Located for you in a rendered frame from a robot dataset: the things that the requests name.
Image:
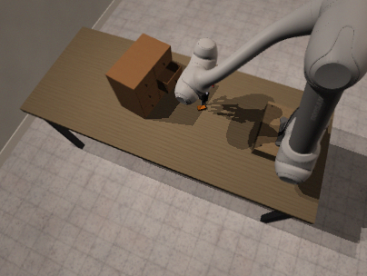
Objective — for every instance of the small brown chest of drawers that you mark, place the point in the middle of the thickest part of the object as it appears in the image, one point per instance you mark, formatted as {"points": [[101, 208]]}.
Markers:
{"points": [[133, 66]]}

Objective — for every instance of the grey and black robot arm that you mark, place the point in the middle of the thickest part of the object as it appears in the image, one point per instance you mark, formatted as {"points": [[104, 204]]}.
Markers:
{"points": [[335, 58]]}

